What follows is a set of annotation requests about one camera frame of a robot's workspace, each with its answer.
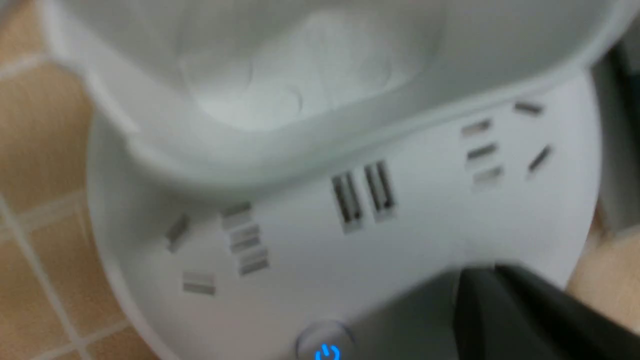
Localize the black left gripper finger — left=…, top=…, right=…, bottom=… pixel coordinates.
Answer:
left=452, top=264, right=640, bottom=360

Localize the white desk lamp with sockets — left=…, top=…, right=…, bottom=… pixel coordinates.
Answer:
left=39, top=0, right=639, bottom=360

